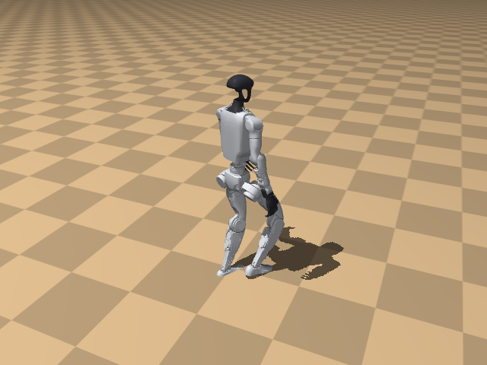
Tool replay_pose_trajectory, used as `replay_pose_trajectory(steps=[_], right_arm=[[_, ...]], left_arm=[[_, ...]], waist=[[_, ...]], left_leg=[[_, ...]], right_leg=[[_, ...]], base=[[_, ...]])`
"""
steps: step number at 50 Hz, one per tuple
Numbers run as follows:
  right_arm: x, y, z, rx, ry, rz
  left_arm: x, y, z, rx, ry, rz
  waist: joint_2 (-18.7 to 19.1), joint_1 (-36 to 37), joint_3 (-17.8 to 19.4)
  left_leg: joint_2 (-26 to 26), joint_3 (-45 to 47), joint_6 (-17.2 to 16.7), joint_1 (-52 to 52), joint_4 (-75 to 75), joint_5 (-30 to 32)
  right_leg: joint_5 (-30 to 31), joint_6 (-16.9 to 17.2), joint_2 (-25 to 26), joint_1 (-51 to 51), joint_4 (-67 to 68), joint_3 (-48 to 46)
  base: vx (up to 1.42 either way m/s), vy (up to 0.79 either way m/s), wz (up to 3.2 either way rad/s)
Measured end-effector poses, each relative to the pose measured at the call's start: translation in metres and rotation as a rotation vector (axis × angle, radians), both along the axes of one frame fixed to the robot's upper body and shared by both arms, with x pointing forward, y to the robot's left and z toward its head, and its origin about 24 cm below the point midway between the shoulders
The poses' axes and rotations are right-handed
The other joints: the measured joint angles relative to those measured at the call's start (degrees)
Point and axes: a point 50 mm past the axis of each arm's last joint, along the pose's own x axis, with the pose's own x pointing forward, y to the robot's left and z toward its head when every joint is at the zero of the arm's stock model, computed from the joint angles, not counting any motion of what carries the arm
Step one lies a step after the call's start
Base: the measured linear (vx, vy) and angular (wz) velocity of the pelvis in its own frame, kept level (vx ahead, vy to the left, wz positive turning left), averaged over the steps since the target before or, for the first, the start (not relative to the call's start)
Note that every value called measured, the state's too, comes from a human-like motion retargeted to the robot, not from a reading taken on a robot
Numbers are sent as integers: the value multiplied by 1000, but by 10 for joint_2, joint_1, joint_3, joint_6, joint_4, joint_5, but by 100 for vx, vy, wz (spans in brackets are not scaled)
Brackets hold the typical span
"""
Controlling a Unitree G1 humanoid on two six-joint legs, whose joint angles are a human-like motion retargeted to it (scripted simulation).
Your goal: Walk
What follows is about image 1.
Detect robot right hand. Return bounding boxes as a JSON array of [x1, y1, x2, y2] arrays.
[[261, 189, 279, 217]]

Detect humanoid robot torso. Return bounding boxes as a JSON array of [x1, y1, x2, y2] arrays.
[[221, 103, 255, 193]]

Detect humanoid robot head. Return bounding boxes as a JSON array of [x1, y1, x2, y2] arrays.
[[226, 75, 254, 113]]

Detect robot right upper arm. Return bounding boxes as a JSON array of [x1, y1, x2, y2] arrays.
[[245, 115, 263, 165]]

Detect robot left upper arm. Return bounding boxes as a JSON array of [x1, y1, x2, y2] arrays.
[[216, 106, 226, 133]]

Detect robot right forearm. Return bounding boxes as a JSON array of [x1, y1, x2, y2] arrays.
[[254, 154, 272, 195]]

